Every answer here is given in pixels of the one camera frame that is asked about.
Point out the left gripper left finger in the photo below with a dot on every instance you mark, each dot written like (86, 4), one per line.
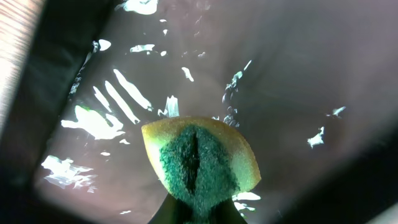
(172, 211)

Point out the black rectangular tray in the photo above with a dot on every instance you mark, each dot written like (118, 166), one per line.
(312, 86)

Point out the green yellow sponge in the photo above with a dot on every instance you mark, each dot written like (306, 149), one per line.
(200, 161)

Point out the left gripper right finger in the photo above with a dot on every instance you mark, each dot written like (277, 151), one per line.
(226, 213)

